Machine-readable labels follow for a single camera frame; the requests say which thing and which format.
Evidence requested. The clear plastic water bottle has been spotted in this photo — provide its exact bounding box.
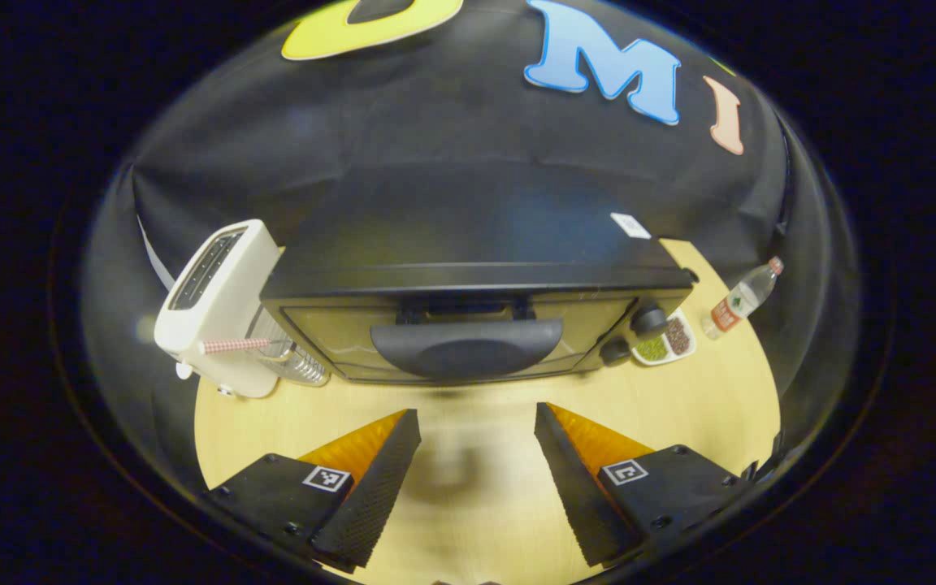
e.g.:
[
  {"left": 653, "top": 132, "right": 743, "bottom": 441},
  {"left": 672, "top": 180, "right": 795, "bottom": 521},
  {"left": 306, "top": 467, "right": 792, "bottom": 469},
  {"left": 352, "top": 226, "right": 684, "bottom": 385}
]
[{"left": 702, "top": 257, "right": 784, "bottom": 340}]

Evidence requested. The black electric oven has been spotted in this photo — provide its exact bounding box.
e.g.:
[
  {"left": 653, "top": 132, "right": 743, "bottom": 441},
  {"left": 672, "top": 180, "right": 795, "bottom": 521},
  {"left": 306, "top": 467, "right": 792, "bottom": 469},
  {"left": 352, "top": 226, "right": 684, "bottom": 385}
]
[{"left": 261, "top": 162, "right": 695, "bottom": 387}]

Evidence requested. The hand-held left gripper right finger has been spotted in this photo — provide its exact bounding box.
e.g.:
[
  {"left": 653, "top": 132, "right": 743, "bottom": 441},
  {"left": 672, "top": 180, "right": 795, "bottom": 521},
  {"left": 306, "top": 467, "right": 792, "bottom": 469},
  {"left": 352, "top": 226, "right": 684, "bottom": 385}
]
[{"left": 533, "top": 402, "right": 749, "bottom": 570}]

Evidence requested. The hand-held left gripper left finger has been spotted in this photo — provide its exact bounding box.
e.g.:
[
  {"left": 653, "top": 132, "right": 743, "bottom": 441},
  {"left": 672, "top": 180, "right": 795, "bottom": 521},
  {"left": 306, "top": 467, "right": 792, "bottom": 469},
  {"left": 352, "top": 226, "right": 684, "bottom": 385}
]
[{"left": 206, "top": 409, "right": 423, "bottom": 574}]

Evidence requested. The white divided tray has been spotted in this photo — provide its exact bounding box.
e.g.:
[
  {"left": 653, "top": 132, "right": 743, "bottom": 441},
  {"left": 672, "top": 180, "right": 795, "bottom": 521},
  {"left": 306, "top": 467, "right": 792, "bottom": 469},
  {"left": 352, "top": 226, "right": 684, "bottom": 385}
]
[{"left": 632, "top": 309, "right": 697, "bottom": 367}]

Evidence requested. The red striped straw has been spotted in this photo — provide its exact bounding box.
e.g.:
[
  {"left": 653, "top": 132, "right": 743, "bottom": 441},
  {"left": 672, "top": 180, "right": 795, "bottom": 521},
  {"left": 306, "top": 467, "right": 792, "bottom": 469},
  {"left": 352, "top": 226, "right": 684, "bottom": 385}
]
[{"left": 198, "top": 338, "right": 274, "bottom": 355}]

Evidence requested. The black backdrop cloth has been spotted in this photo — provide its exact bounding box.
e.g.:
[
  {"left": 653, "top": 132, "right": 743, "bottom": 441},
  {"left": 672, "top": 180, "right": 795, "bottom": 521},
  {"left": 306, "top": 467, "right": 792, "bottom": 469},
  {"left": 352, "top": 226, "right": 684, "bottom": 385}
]
[{"left": 82, "top": 0, "right": 863, "bottom": 488}]

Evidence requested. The white toaster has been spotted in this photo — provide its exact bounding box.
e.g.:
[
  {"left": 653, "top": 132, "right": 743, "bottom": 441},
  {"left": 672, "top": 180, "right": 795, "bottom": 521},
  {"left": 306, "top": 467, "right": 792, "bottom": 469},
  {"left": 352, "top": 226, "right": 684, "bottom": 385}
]
[{"left": 154, "top": 219, "right": 286, "bottom": 399}]

